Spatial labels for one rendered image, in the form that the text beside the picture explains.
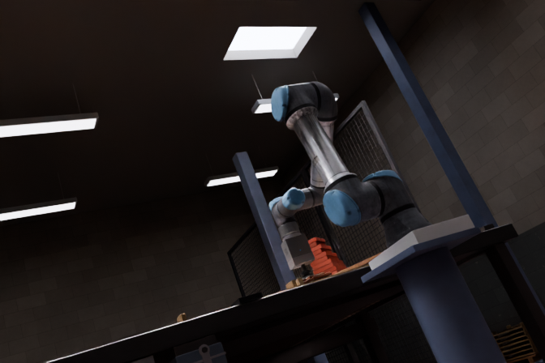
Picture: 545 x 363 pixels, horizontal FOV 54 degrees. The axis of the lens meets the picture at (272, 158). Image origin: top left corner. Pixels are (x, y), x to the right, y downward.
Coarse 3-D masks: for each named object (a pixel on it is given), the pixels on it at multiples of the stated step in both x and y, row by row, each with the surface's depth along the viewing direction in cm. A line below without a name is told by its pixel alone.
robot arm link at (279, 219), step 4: (272, 200) 207; (276, 200) 205; (272, 204) 205; (276, 204) 204; (272, 208) 205; (276, 208) 203; (272, 212) 205; (276, 212) 203; (276, 216) 204; (280, 216) 202; (284, 216) 201; (292, 216) 204; (276, 220) 204; (280, 220) 202; (284, 220) 202; (288, 220) 202; (292, 220) 202; (280, 224) 202
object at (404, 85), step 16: (368, 16) 659; (384, 32) 646; (384, 48) 642; (400, 64) 627; (400, 80) 627; (416, 80) 624; (416, 96) 609; (416, 112) 611; (432, 112) 606; (432, 128) 594; (432, 144) 597; (448, 144) 589; (448, 160) 580; (448, 176) 583; (464, 176) 573; (464, 192) 568; (464, 208) 571; (480, 208) 557; (480, 224) 555; (496, 224) 555; (512, 256) 541
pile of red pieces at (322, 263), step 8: (312, 240) 286; (320, 240) 291; (312, 248) 285; (320, 248) 284; (328, 248) 294; (320, 256) 282; (328, 256) 284; (336, 256) 295; (312, 264) 283; (320, 264) 281; (328, 264) 279; (336, 264) 283; (344, 264) 297; (320, 272) 280; (336, 272) 276
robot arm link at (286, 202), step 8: (288, 192) 194; (296, 192) 195; (304, 192) 198; (280, 200) 200; (288, 200) 193; (296, 200) 193; (304, 200) 194; (312, 200) 199; (280, 208) 199; (288, 208) 195; (296, 208) 195; (304, 208) 199; (288, 216) 201
